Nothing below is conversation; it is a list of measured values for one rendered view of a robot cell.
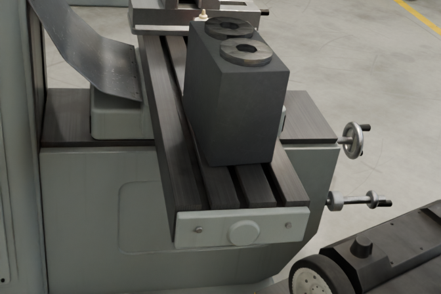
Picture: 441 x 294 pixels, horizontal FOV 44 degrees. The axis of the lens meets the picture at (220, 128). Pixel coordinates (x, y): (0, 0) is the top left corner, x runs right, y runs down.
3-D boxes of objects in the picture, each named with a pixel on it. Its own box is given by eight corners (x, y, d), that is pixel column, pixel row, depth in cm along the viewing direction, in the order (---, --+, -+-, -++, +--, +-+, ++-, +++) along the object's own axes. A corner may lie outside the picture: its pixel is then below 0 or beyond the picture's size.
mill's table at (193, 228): (195, -2, 195) (197, -24, 191) (307, 244, 93) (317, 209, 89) (130, -5, 190) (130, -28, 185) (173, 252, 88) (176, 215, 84)
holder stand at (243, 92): (236, 102, 116) (249, 14, 106) (272, 163, 99) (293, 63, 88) (181, 105, 113) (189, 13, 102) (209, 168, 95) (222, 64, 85)
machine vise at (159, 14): (245, 17, 161) (251, -19, 156) (259, 37, 149) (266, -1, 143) (126, 14, 153) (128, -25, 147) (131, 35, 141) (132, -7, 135)
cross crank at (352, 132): (353, 145, 176) (362, 113, 170) (368, 167, 166) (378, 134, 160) (307, 146, 172) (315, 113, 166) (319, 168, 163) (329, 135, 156)
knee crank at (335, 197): (385, 199, 168) (390, 184, 165) (394, 212, 163) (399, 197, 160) (319, 202, 163) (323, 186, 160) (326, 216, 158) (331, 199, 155)
